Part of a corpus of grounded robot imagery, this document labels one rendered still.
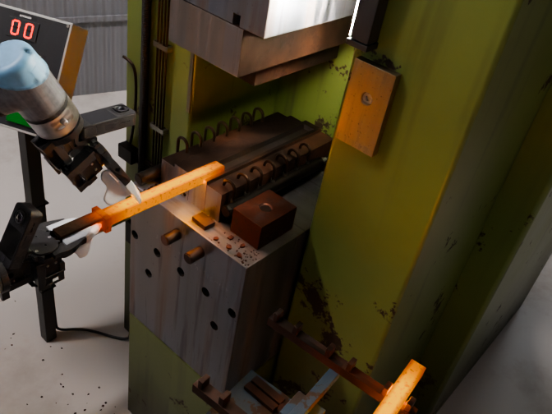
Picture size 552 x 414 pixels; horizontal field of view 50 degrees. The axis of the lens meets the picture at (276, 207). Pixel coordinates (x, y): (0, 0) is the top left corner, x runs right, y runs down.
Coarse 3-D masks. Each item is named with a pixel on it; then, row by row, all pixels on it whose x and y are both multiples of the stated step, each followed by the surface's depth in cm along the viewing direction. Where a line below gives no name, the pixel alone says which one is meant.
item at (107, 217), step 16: (192, 176) 130; (208, 176) 133; (144, 192) 123; (160, 192) 124; (176, 192) 127; (96, 208) 115; (112, 208) 117; (128, 208) 118; (144, 208) 121; (64, 224) 110; (80, 224) 111; (112, 224) 116
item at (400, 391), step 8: (408, 368) 107; (416, 368) 107; (424, 368) 107; (400, 376) 105; (408, 376) 105; (416, 376) 106; (400, 384) 104; (408, 384) 104; (392, 392) 102; (400, 392) 102; (408, 392) 103; (384, 400) 100; (392, 400) 101; (400, 400) 101; (376, 408) 99; (384, 408) 99; (392, 408) 99; (400, 408) 102
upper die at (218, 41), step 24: (192, 24) 116; (216, 24) 111; (336, 24) 130; (192, 48) 118; (216, 48) 114; (240, 48) 110; (264, 48) 115; (288, 48) 121; (312, 48) 128; (240, 72) 113
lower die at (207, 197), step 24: (264, 120) 162; (288, 120) 162; (216, 144) 148; (240, 144) 148; (288, 144) 150; (312, 144) 153; (168, 168) 139; (192, 168) 136; (240, 168) 139; (264, 168) 141; (288, 168) 146; (192, 192) 136; (216, 192) 130; (240, 192) 135; (216, 216) 134
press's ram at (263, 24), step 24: (192, 0) 113; (216, 0) 109; (240, 0) 105; (264, 0) 102; (288, 0) 105; (312, 0) 110; (336, 0) 116; (240, 24) 107; (264, 24) 104; (288, 24) 108; (312, 24) 114
